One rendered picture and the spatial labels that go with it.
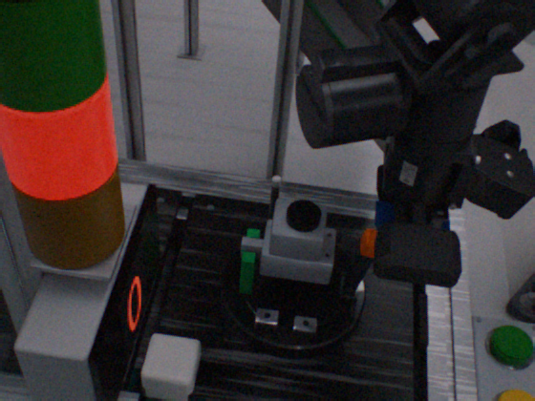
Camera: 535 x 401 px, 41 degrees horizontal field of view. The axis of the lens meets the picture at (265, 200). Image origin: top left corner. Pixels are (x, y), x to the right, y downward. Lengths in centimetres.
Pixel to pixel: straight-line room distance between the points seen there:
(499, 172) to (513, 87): 67
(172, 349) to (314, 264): 15
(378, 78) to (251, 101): 63
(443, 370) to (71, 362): 42
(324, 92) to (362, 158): 56
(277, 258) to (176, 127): 45
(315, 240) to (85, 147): 33
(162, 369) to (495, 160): 33
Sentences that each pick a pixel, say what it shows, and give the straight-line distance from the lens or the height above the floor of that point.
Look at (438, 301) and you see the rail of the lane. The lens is 76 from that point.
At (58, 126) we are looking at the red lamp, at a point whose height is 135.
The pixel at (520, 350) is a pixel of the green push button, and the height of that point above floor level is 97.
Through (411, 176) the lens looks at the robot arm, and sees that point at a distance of 55.
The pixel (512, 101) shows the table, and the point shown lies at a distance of 120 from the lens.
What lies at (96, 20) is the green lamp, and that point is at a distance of 29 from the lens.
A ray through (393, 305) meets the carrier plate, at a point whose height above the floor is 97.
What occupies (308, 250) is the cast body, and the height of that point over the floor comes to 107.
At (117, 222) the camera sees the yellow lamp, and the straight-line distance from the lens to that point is 36.
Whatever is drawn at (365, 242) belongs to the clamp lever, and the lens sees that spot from 63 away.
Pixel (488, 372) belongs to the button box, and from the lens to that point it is 73.
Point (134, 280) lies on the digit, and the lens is 41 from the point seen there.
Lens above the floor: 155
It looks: 47 degrees down
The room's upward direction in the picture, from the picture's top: 6 degrees clockwise
